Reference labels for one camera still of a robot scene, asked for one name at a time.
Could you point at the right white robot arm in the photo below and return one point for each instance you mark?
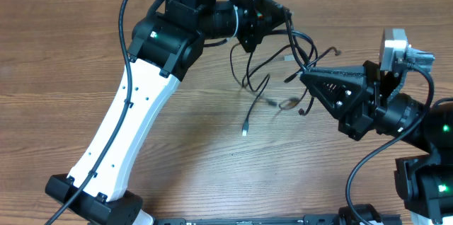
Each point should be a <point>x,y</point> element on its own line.
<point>396,101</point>

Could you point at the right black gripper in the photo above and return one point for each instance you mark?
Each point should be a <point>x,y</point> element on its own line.
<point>355,100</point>

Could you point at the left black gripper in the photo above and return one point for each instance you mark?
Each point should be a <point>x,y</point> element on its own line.
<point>262,18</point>

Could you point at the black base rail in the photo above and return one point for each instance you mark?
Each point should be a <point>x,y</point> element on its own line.
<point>247,220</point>

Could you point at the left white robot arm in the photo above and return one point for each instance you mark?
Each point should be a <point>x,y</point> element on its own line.
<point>165,44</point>

